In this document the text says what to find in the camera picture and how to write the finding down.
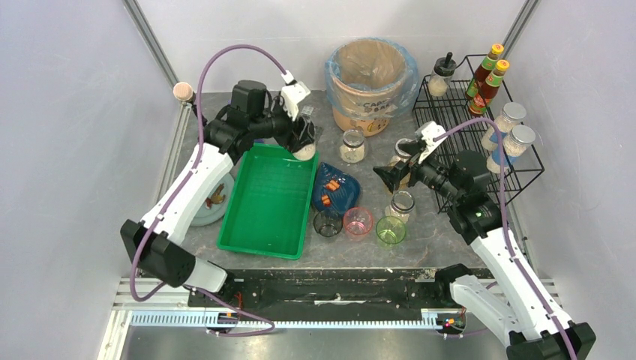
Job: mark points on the tan capybara trash bin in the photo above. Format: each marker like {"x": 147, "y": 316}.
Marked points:
{"x": 369, "y": 82}

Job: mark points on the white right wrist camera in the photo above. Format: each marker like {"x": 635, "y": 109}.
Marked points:
{"x": 432, "y": 134}

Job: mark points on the green plastic tray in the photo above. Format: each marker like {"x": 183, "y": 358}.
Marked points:
{"x": 267, "y": 214}

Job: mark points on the dark blue plate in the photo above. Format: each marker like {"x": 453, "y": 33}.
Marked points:
{"x": 334, "y": 189}

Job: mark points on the dark spiky food piece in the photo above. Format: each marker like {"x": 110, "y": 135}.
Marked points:
{"x": 216, "y": 197}

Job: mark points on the tall bead jar silver lid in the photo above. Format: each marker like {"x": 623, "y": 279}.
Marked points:
{"x": 514, "y": 144}

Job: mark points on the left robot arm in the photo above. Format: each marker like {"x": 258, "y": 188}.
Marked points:
{"x": 154, "y": 242}

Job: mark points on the amber glass cup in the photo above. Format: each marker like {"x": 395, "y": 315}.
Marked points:
{"x": 403, "y": 183}

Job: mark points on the sauce bottle yellow cap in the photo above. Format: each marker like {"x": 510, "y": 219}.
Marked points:
{"x": 483, "y": 70}
{"x": 489, "y": 89}

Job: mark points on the round glass rice jar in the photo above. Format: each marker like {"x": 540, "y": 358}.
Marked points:
{"x": 404, "y": 151}

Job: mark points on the green glass cup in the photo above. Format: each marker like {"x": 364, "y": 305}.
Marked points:
{"x": 390, "y": 231}

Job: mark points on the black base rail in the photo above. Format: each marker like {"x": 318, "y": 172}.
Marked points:
{"x": 348, "y": 294}

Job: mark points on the glass rice jar left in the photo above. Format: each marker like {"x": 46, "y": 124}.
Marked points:
{"x": 353, "y": 148}

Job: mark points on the black-lid shaker jar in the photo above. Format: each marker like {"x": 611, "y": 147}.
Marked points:
{"x": 441, "y": 76}
{"x": 305, "y": 154}

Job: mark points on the pink glass cup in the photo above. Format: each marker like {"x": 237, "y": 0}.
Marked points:
{"x": 357, "y": 223}

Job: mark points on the black wire rack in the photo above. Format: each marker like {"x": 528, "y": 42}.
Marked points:
{"x": 451, "y": 110}

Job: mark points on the dark clear glass cup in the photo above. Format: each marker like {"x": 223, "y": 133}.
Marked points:
{"x": 328, "y": 223}

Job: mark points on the black stand wooden ball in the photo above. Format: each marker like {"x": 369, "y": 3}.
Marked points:
{"x": 184, "y": 93}

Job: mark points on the grey lego tower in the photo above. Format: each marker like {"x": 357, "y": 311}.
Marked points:
{"x": 306, "y": 112}

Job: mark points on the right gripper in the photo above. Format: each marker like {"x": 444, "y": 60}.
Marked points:
{"x": 411, "y": 172}

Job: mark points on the grey lego baseplate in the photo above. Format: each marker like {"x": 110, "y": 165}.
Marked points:
{"x": 317, "y": 133}

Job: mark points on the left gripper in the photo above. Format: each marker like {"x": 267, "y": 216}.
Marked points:
{"x": 296, "y": 132}

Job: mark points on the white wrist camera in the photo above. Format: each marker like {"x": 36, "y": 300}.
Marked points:
{"x": 432, "y": 134}
{"x": 292, "y": 94}

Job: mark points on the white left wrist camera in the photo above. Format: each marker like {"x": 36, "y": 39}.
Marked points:
{"x": 292, "y": 94}

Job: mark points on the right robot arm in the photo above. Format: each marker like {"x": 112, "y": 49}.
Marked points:
{"x": 527, "y": 320}

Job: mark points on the glass rice jar front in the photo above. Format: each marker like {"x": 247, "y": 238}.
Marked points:
{"x": 402, "y": 206}

